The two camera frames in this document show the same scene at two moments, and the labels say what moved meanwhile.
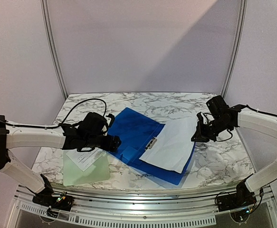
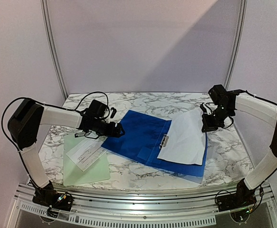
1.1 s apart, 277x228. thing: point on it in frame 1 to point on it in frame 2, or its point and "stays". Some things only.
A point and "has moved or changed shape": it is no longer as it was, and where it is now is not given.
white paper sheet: (173, 148) has moved or changed shape
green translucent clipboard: (73, 175) stays
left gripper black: (107, 146) to (110, 132)
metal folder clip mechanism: (151, 143) to (164, 141)
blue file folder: (136, 131) has moved or changed shape
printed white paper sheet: (86, 160) stays
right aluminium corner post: (238, 45) stays
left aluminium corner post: (44, 7) stays
